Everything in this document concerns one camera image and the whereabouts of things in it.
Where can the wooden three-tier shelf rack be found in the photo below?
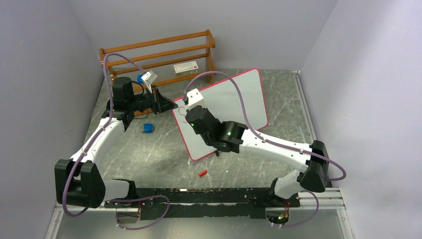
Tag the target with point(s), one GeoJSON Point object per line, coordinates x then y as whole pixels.
{"type": "Point", "coordinates": [161, 54]}

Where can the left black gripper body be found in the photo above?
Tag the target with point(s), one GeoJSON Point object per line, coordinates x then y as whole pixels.
{"type": "Point", "coordinates": [153, 100]}

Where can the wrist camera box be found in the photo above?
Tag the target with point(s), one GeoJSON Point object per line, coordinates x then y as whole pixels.
{"type": "Point", "coordinates": [148, 78]}
{"type": "Point", "coordinates": [194, 98]}

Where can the white red marker box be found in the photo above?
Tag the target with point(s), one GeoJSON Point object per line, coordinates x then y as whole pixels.
{"type": "Point", "coordinates": [186, 68]}

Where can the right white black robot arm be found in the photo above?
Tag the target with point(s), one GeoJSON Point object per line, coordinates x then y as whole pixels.
{"type": "Point", "coordinates": [308, 160]}

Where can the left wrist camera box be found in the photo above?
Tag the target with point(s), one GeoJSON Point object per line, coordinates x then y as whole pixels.
{"type": "Point", "coordinates": [148, 78]}

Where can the pink-framed whiteboard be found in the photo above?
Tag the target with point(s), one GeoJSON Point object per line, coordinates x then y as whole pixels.
{"type": "Point", "coordinates": [223, 102]}

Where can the red marker cap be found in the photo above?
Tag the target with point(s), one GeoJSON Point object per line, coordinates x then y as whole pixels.
{"type": "Point", "coordinates": [203, 173]}

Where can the blue eraser on table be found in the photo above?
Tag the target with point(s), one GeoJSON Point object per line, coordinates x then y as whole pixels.
{"type": "Point", "coordinates": [148, 128]}

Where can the blue eraser on shelf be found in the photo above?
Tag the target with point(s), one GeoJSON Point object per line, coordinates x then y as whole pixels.
{"type": "Point", "coordinates": [141, 78]}

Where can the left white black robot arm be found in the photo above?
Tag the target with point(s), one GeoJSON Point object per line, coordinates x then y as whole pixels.
{"type": "Point", "coordinates": [78, 179]}

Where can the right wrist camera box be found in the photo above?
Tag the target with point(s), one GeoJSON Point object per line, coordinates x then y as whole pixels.
{"type": "Point", "coordinates": [194, 98]}

